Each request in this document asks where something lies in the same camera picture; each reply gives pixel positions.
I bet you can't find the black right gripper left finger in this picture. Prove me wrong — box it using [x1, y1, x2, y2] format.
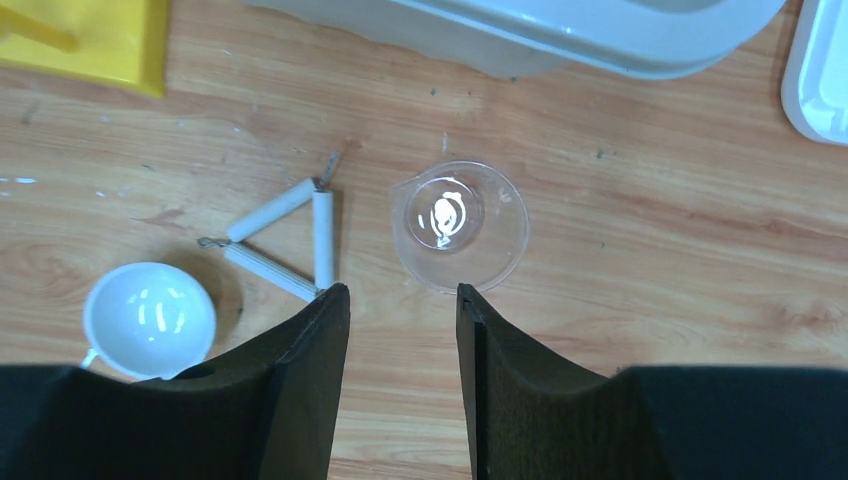
[1, 284, 350, 479]

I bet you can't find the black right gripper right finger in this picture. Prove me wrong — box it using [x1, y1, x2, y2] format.
[456, 284, 847, 479]

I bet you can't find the white porcelain evaporating dish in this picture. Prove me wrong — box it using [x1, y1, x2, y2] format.
[80, 262, 217, 380]

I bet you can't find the white clay triangle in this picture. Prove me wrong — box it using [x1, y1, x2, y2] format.
[197, 151, 341, 302]

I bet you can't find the small clear glass beaker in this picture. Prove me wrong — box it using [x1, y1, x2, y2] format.
[389, 160, 530, 294]

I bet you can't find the translucent grey plastic bin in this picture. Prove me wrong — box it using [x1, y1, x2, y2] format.
[260, 0, 784, 81]

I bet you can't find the yellow test tube rack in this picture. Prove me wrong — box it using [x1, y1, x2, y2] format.
[1, 0, 171, 98]

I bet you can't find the white plastic bin lid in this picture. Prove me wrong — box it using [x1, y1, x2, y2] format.
[781, 0, 847, 146]

